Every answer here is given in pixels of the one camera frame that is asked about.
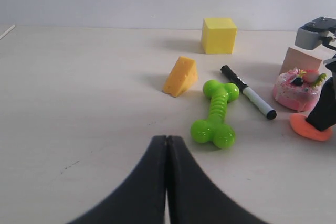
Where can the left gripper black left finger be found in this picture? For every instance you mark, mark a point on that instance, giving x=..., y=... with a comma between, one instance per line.
x=140, y=198

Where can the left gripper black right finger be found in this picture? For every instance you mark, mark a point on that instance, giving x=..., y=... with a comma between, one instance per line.
x=192, y=196

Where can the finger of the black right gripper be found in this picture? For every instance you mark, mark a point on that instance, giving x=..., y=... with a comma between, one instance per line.
x=322, y=116

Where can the orange soft putty lump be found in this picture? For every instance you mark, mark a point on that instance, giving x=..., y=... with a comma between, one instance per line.
x=299, y=125

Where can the pink toy cake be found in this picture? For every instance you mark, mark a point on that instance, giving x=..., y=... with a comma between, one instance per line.
x=299, y=89

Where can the black white marker pen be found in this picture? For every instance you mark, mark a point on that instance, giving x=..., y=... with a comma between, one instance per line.
x=247, y=91

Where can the pale wooden cube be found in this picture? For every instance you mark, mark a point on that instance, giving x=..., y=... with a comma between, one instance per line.
x=298, y=59

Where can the green bone dog toy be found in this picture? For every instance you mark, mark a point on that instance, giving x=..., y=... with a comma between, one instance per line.
x=213, y=129

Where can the yellow cheese wedge toy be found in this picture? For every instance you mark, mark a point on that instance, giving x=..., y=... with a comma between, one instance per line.
x=183, y=75

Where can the yellow foam cube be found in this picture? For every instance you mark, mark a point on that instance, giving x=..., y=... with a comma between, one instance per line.
x=218, y=35

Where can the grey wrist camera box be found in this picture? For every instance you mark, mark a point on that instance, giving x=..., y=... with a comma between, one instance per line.
x=320, y=31

